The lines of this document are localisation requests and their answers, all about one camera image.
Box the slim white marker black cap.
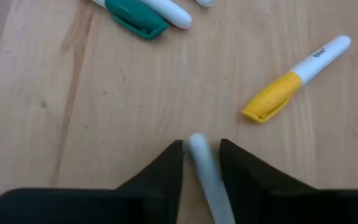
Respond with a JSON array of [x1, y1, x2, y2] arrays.
[[187, 133, 236, 224]]

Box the white marker red cap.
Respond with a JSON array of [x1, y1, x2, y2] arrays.
[[141, 0, 193, 30]]

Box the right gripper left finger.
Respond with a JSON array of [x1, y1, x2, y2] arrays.
[[0, 139, 185, 224]]

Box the white marker yellow cap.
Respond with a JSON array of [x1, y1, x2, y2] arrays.
[[242, 35, 352, 124]]

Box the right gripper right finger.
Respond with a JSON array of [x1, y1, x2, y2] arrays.
[[219, 138, 358, 224]]

